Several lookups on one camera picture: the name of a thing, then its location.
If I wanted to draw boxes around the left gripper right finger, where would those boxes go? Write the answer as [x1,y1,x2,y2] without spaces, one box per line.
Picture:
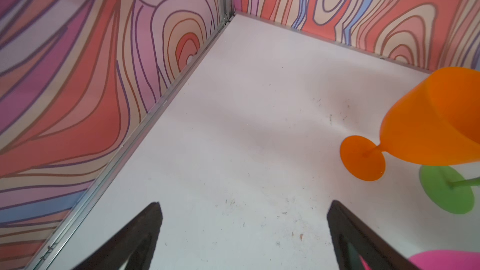
[327,200,418,270]

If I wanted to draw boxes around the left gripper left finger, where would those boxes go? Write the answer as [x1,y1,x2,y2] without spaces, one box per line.
[75,202,163,270]

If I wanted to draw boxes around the magenta wine glass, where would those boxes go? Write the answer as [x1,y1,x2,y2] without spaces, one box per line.
[360,250,480,270]

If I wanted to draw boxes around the green wine glass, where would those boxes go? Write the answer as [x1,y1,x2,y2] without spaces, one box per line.
[419,166,480,215]

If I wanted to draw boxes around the orange wine glass front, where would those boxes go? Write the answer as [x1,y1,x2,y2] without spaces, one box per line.
[339,67,480,181]

